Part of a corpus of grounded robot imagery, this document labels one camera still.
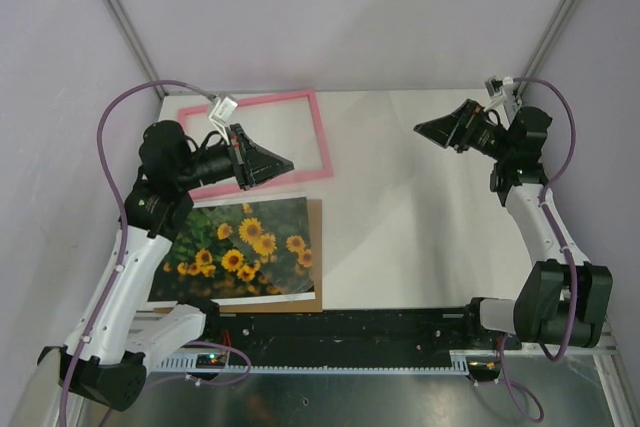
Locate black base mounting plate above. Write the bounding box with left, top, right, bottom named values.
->
left=201, top=306, right=502, bottom=367

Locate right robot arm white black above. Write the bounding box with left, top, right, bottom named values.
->
left=414, top=99, right=613, bottom=351

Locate grey slotted cable duct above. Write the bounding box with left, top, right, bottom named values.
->
left=152, top=349, right=499, bottom=376

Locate sunflower photo print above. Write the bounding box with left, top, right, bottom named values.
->
left=148, top=194, right=318, bottom=307

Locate aluminium corner post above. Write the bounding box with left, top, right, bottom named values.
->
left=520, top=0, right=581, bottom=77
left=102, top=0, right=160, bottom=81

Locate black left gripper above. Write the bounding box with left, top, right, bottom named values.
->
left=175, top=123, right=293, bottom=190

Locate pink wooden picture frame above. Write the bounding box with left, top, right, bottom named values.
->
left=162, top=89, right=334, bottom=200

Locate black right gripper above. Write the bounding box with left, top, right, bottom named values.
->
left=415, top=99, right=515, bottom=162

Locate left aluminium corner post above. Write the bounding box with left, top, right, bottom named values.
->
left=102, top=0, right=160, bottom=81

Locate right aluminium corner post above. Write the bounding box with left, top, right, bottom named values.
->
left=520, top=0, right=581, bottom=77

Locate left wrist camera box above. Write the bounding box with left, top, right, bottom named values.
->
left=207, top=93, right=238, bottom=127

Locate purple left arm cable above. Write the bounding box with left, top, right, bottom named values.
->
left=57, top=79, right=251, bottom=427

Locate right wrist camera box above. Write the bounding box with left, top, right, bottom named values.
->
left=484, top=76, right=514, bottom=109

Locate brown cardboard backing board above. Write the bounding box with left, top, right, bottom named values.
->
left=219, top=199, right=323, bottom=314

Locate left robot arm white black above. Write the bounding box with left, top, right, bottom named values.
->
left=42, top=121, right=294, bottom=426

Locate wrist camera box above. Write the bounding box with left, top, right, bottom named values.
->
left=207, top=93, right=238, bottom=127
left=484, top=76, right=514, bottom=109

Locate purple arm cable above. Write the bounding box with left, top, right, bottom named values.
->
left=492, top=76, right=584, bottom=423
left=57, top=79, right=251, bottom=427

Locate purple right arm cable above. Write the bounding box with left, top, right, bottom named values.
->
left=492, top=76, right=584, bottom=423

